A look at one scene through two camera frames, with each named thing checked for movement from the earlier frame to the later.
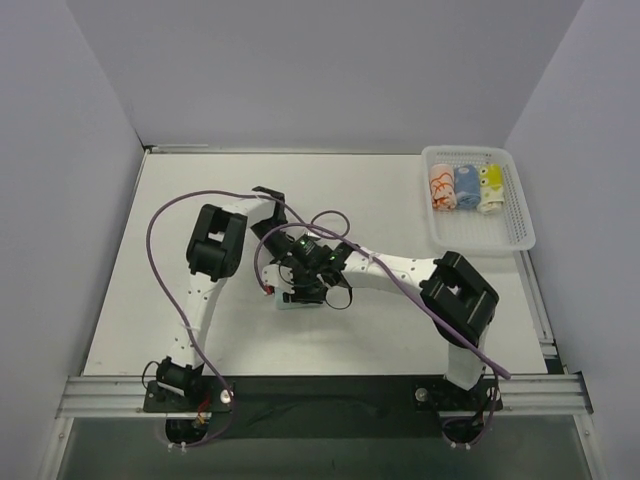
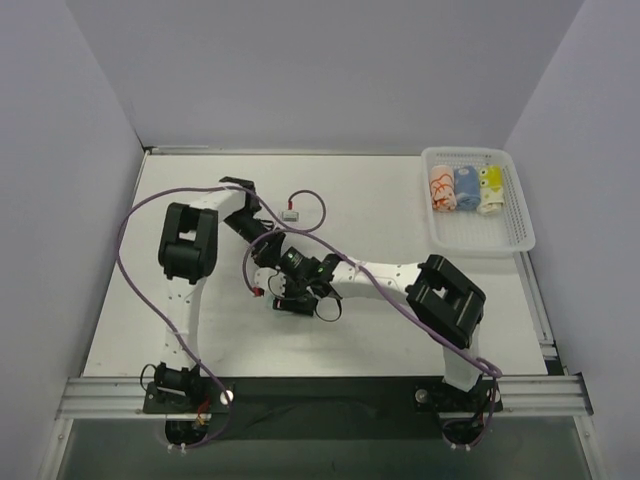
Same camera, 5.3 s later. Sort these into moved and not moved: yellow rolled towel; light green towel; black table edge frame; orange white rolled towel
Moved: light green towel
Not moved: orange white rolled towel; black table edge frame; yellow rolled towel
